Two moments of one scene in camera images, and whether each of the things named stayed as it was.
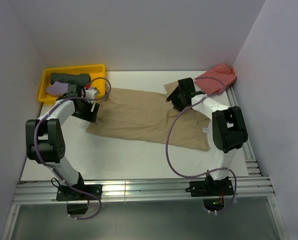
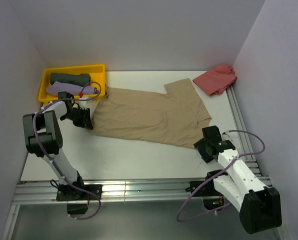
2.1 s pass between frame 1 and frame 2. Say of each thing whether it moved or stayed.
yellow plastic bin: stayed
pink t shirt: stayed
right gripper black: moved
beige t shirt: stayed
